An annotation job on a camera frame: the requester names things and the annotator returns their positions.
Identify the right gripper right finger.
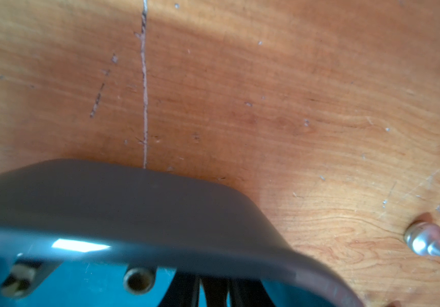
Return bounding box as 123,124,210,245
228,279,275,307

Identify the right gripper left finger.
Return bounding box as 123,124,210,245
158,272,200,307

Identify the dark chess piece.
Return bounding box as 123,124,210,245
123,266,157,295
1,262,41,299

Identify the teal plastic storage box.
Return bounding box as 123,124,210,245
0,159,362,306

